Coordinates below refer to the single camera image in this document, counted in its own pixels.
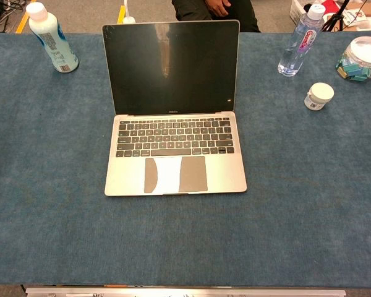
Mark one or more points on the silver open laptop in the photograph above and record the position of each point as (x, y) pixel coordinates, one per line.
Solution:
(173, 139)

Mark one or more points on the blue felt table mat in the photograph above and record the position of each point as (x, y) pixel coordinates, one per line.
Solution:
(49, 185)

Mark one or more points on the seated person in dark trousers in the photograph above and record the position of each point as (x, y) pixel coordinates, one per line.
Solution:
(213, 9)

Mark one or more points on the small white lidded jar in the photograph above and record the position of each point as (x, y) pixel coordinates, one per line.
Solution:
(319, 96)

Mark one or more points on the clear plastic water bottle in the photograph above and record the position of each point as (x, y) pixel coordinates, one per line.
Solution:
(298, 40)

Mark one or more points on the light blue lotion bottle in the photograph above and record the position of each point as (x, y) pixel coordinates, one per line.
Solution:
(54, 43)

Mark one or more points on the white storage basket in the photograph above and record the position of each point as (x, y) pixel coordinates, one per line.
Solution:
(300, 10)

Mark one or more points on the clear jar with coloured blocks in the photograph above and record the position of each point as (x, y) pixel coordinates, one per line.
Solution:
(360, 60)

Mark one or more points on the black tripod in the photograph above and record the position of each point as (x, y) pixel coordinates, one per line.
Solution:
(337, 17)

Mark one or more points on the cardboard box with white bag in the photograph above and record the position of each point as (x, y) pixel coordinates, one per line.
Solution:
(361, 14)

